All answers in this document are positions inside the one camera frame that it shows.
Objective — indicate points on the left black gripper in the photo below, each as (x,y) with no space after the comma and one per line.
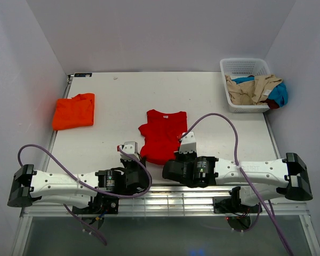
(142,159)

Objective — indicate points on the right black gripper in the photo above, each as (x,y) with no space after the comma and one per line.
(180,156)

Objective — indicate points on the orange t shirt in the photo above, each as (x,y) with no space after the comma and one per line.
(75,112)

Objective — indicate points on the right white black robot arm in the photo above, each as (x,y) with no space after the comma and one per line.
(286,177)

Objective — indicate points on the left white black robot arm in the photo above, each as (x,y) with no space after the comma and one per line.
(30,186)

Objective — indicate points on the beige t shirt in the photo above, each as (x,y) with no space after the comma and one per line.
(251,91)

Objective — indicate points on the dark red t shirt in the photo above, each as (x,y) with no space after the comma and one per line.
(272,104)

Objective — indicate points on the white plastic laundry basket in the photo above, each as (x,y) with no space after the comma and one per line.
(243,70)

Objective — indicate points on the blue label sticker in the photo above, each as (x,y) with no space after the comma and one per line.
(83,75)

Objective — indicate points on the blue t shirt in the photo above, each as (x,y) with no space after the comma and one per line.
(280,95)

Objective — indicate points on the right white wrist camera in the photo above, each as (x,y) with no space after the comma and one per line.
(187,143)

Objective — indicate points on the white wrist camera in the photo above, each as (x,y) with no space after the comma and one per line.
(187,143)
(128,151)

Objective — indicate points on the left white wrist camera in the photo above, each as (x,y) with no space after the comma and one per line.
(128,151)

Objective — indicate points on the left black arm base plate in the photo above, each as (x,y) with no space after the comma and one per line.
(99,205)

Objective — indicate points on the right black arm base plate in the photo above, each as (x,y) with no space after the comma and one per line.
(224,205)

